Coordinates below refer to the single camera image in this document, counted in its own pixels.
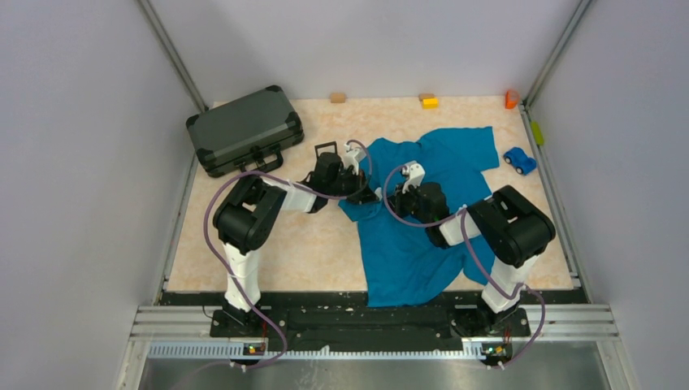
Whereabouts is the orange toy block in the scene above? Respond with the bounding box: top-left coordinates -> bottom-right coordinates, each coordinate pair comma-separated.
504,89 -> 521,110

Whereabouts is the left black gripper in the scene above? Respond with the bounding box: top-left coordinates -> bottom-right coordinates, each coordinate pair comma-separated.
327,167 -> 379,205

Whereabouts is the blue toy car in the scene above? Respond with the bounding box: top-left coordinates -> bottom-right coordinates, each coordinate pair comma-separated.
503,147 -> 537,176

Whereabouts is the dark green hard case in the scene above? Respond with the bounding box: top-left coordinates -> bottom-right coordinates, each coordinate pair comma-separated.
185,84 -> 304,178

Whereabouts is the yellow block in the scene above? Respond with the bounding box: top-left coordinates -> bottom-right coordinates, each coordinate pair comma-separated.
421,97 -> 440,110

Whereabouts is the brown wooden block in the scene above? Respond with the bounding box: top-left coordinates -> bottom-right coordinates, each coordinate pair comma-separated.
418,93 -> 436,101

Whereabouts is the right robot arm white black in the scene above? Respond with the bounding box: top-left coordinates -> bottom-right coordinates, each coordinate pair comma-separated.
384,182 -> 556,335

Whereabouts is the tan wooden block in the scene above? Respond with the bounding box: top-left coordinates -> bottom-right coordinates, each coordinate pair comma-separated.
329,92 -> 347,104

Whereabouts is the green marker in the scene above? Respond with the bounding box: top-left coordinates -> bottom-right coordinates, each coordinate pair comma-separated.
530,120 -> 544,146

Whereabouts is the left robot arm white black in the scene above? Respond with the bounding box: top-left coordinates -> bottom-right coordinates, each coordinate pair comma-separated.
206,148 -> 379,336

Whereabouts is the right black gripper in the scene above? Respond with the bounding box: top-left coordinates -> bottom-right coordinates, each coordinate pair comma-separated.
383,180 -> 431,226

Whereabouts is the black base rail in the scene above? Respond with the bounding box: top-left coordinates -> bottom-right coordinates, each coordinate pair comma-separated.
161,289 -> 587,353

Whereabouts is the black rectangular brooch holder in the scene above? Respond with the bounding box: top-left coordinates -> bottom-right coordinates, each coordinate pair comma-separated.
314,141 -> 338,158

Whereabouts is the blue t-shirt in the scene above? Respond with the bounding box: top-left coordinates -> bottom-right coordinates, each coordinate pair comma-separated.
337,125 -> 501,309

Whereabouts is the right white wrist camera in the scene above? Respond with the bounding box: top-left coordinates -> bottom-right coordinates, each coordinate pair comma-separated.
401,161 -> 425,193

